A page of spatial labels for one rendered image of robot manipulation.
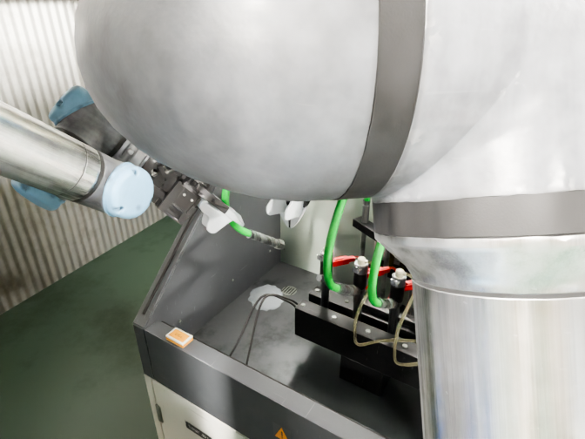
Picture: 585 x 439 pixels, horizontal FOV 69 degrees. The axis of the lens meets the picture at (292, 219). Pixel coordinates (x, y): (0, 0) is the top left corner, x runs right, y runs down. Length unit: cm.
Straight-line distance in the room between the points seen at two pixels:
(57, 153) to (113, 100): 40
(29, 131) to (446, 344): 47
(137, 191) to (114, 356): 185
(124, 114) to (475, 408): 17
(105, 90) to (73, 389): 220
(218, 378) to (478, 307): 78
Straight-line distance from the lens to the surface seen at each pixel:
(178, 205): 78
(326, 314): 97
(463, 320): 17
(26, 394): 241
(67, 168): 57
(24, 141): 54
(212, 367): 91
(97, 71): 17
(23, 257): 292
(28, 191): 72
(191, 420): 112
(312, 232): 128
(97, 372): 237
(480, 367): 18
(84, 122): 75
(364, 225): 107
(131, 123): 16
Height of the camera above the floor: 160
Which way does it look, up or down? 28 degrees down
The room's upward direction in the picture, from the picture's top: straight up
